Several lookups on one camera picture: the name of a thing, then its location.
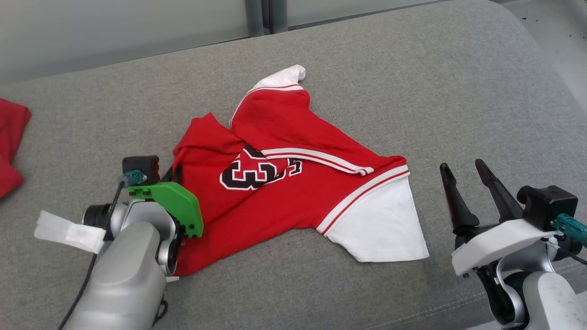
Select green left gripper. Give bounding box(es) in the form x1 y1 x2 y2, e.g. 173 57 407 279
128 164 205 239

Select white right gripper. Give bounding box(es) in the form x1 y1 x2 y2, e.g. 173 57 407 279
439 159 562 276

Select red jersey with number print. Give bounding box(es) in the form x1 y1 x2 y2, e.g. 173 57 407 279
172 65 430 276

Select white tape label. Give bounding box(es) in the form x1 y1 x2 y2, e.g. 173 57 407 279
34 210 106 253

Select red shorts with white stripe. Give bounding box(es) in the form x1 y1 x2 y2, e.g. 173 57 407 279
0 99 32 198

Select black cable with teal connector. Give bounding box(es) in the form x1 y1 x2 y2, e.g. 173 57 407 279
553 214 587 243
57 170 147 330

